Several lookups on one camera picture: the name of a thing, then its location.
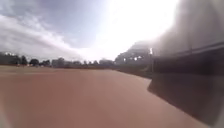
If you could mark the clump of dark trees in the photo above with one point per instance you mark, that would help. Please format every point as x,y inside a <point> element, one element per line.
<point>135,55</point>

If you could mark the red-brown track ground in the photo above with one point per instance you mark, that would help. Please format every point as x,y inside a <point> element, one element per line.
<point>76,100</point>

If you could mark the row of distant trees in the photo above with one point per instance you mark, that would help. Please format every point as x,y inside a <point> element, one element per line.
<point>60,62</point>

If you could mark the dark low wall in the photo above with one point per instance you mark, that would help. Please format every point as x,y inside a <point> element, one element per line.
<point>186,61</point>

